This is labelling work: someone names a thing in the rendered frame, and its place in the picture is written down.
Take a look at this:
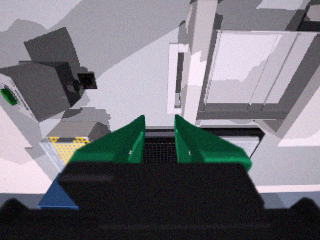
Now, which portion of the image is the black assay plate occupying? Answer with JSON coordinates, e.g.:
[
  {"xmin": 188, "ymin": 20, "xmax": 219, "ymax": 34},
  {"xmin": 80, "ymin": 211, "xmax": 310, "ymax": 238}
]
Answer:
[{"xmin": 142, "ymin": 137, "xmax": 178, "ymax": 163}]

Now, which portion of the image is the blue bin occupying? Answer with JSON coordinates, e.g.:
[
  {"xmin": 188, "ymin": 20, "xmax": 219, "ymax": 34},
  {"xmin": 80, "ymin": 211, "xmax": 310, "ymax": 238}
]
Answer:
[{"xmin": 37, "ymin": 172, "xmax": 79, "ymax": 209}]

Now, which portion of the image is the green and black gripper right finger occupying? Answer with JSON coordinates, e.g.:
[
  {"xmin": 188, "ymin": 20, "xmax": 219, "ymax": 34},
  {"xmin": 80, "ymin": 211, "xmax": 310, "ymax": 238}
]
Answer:
[{"xmin": 174, "ymin": 114, "xmax": 252, "ymax": 173}]

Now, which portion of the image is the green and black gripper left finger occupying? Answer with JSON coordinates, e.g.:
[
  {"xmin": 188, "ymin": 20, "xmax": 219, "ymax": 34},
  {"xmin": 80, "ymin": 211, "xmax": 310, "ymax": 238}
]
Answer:
[{"xmin": 67, "ymin": 115, "xmax": 146, "ymax": 163}]

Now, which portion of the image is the grey bench mat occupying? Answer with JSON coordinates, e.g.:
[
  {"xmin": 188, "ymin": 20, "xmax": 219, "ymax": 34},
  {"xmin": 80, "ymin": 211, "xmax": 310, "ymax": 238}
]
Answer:
[{"xmin": 0, "ymin": 0, "xmax": 320, "ymax": 186}]

